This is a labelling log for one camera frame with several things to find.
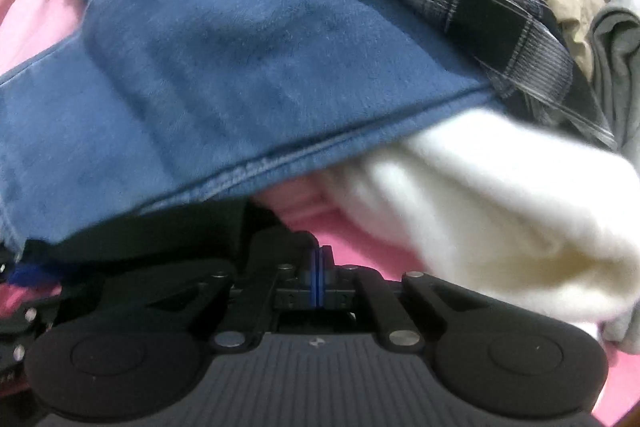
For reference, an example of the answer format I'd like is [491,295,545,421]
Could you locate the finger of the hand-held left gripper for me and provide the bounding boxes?
[0,292,63,365]
[5,262,63,290]

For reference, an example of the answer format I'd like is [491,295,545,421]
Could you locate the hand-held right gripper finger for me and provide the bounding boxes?
[317,247,486,350]
[145,247,317,350]

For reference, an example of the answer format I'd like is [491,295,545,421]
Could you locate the black t-shirt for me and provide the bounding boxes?
[20,199,321,280]

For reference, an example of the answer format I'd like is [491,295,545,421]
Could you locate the pink floral blanket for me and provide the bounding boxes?
[252,184,640,427]

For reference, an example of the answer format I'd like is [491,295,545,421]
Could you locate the cream white sweater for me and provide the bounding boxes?
[320,107,640,339]

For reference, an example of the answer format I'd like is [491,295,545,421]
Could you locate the blue jeans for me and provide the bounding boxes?
[0,0,497,249]

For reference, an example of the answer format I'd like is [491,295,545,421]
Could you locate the khaki garment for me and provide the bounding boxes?
[540,0,622,81]

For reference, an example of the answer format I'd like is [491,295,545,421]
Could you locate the grey garment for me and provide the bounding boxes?
[590,0,640,358]

